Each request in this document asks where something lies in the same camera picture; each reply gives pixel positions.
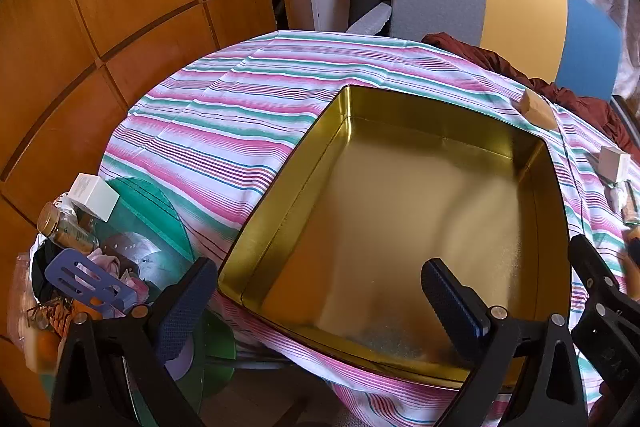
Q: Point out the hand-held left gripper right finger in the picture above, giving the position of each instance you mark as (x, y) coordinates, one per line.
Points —
(450, 302)

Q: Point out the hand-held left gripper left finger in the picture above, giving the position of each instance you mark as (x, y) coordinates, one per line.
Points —
(185, 307)

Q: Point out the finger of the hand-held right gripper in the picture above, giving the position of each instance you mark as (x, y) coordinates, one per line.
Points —
(597, 267)

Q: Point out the small white box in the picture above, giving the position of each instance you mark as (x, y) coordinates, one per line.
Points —
(614, 164)

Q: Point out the gold metal tin box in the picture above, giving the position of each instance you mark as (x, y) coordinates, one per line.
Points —
(400, 207)

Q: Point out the yellow sponge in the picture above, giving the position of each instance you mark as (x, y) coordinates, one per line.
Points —
(537, 109)

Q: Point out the pink cloth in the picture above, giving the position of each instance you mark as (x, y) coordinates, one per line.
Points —
(122, 272)

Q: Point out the green glass round plate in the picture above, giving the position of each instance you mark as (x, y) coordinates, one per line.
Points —
(150, 217)

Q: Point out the blue slotted spatula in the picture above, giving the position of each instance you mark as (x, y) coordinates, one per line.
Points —
(80, 277)

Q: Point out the glass bottle with gold cap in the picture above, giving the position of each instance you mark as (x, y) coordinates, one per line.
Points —
(67, 232)

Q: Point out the white cube box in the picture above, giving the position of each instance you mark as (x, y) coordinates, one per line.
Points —
(92, 197)

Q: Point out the orange fruit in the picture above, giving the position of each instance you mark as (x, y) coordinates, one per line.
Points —
(42, 347)

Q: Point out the striped tablecloth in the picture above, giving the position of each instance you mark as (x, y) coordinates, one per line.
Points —
(225, 107)

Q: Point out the brown cloth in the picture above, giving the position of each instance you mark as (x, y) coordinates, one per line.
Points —
(500, 62)

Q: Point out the grey yellow blue chair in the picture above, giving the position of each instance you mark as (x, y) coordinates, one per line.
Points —
(520, 7)

